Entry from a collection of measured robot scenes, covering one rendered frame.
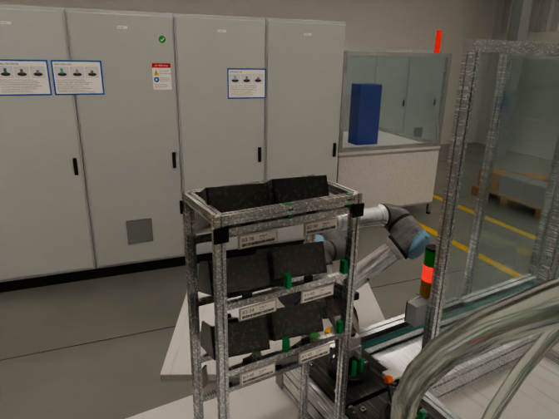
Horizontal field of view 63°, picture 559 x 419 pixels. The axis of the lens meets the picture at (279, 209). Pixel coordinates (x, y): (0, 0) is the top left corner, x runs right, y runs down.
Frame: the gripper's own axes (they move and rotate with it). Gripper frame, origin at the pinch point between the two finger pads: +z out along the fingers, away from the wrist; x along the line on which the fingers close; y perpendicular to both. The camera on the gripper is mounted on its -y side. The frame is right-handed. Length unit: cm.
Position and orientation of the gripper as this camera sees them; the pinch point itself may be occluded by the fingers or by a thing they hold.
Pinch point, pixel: (351, 338)
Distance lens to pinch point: 151.8
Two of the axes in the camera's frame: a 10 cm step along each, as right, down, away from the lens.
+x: -8.7, 1.4, -4.8
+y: -3.9, 4.0, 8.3
